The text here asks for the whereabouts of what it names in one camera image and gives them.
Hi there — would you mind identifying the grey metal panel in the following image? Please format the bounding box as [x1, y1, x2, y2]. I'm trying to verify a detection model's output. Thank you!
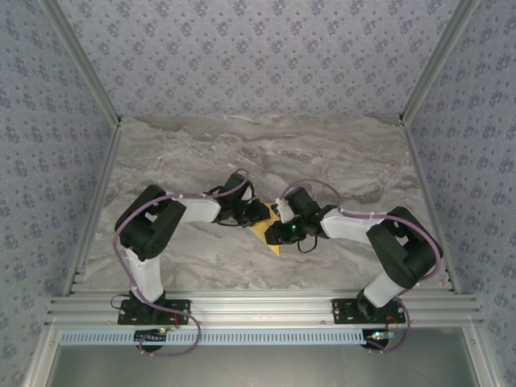
[23, 325, 503, 387]

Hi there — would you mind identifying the white slotted cable duct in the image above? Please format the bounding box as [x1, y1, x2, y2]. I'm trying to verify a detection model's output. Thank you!
[59, 328, 374, 347]

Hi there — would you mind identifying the aluminium corner post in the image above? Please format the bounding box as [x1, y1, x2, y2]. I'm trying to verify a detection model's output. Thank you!
[40, 0, 123, 128]
[397, 0, 481, 127]

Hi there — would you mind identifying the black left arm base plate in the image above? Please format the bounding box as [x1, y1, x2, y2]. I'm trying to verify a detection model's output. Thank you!
[117, 298, 191, 326]

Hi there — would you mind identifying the aluminium front beam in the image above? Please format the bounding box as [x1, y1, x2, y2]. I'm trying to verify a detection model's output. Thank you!
[46, 293, 485, 327]

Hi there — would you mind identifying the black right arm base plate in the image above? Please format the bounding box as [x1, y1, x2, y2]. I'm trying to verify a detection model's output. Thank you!
[331, 298, 406, 326]

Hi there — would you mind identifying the aluminium side rail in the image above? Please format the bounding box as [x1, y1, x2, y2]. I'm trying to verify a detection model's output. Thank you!
[401, 120, 463, 295]
[62, 120, 124, 298]

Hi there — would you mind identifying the black controller board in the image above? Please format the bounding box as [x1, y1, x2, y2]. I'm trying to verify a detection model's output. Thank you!
[134, 327, 169, 344]
[361, 328, 395, 348]

